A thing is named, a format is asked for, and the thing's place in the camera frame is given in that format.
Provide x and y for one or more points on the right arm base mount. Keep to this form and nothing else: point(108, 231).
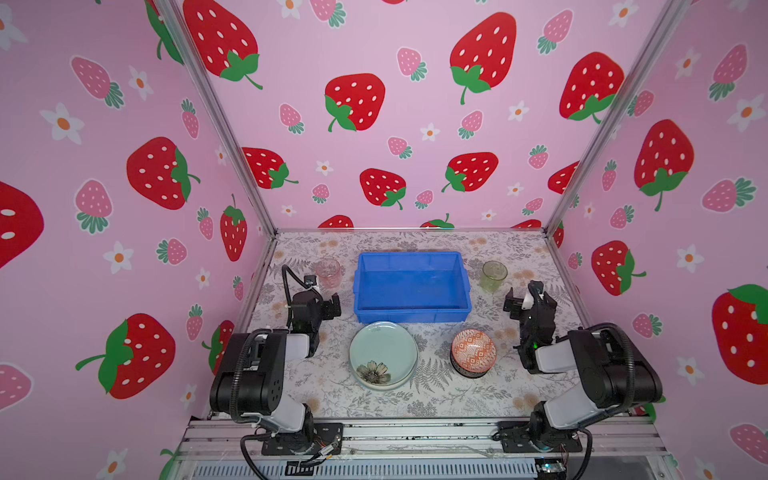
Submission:
point(531, 437)

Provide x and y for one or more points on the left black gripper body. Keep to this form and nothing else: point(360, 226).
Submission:
point(327, 305)

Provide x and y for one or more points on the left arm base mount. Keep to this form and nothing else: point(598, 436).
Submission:
point(324, 438)

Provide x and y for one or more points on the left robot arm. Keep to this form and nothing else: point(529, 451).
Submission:
point(249, 383)

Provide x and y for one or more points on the blue plastic bin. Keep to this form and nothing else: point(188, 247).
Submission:
point(411, 287)

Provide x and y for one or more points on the pink glass cup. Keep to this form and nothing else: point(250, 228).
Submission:
point(328, 272)

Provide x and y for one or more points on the light green flower plate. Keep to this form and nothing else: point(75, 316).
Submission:
point(383, 356)

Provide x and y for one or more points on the green glass cup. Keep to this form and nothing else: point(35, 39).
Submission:
point(493, 275)

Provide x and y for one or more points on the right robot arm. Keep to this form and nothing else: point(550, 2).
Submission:
point(613, 376)

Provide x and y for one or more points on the orange patterned upturned bowl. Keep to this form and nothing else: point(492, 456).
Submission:
point(473, 353)

